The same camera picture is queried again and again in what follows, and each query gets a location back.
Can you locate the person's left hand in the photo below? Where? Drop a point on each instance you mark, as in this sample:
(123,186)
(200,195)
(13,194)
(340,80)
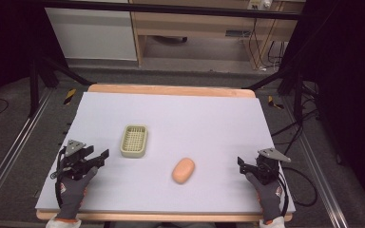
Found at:
(72,193)

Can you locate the black horizontal frame bar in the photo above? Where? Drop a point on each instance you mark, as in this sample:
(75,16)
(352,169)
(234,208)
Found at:
(171,8)

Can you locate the white cabinet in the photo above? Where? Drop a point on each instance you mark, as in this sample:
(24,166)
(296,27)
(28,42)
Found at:
(92,31)

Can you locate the pale green soap dish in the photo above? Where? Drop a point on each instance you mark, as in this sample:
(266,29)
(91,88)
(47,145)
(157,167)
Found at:
(134,141)

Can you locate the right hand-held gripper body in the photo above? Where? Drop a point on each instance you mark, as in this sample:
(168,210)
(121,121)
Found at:
(267,167)

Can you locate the metal floor rail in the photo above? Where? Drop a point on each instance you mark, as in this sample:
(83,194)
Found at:
(15,142)
(320,177)

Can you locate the wooden table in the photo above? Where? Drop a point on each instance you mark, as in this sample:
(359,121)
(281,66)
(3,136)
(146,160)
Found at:
(171,91)

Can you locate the yellow black tape strip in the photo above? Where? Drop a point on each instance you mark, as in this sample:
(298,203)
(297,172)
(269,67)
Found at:
(275,103)
(70,96)

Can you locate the white power strip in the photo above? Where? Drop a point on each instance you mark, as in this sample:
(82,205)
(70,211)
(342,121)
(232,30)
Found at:
(259,3)

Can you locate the black metal stand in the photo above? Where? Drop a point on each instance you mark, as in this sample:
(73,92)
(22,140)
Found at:
(293,79)
(44,76)

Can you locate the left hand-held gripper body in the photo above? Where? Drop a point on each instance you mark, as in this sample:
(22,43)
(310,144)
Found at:
(76,161)

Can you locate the wooden desk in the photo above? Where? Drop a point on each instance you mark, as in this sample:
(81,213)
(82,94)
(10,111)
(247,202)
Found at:
(202,25)

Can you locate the white table mat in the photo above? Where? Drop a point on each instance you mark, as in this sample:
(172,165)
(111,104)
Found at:
(196,126)

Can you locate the dark curtain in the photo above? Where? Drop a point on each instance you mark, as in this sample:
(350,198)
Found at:
(348,79)
(9,41)

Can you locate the person's right hand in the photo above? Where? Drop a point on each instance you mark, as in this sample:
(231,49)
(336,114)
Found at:
(269,199)

